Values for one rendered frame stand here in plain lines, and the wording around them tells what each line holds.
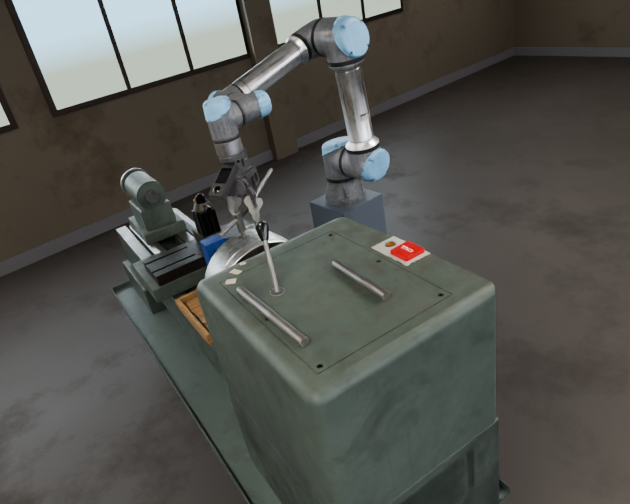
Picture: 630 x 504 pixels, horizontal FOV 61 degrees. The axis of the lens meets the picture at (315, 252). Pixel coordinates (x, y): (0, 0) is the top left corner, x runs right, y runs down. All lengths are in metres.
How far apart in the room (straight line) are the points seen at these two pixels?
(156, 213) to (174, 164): 2.91
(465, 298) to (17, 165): 4.37
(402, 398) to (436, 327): 0.16
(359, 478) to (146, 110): 4.56
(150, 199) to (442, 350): 1.76
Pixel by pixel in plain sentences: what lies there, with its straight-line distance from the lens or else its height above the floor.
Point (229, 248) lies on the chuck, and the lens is 1.56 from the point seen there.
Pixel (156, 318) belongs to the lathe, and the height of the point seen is 0.54.
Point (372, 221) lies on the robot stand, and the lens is 2.02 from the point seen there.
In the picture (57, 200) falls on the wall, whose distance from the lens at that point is 5.20.
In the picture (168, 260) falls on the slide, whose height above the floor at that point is 0.97.
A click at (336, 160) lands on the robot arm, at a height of 1.28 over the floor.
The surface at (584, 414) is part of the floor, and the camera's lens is 2.68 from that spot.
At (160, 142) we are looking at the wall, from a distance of 5.42.
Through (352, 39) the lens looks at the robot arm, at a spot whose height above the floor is 1.68.
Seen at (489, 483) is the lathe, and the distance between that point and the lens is 1.58.
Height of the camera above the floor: 1.92
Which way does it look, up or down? 29 degrees down
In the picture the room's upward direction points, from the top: 11 degrees counter-clockwise
